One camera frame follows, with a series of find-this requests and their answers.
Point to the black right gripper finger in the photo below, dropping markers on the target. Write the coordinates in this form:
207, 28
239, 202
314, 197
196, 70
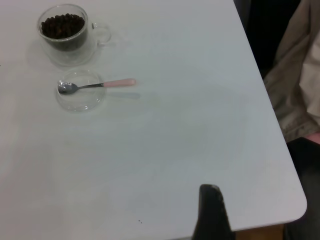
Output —
211, 217

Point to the clear glass lid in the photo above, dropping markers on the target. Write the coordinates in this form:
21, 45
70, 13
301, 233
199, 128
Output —
82, 102

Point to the pile of coffee beans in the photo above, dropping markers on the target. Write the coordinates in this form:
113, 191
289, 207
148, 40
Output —
62, 26

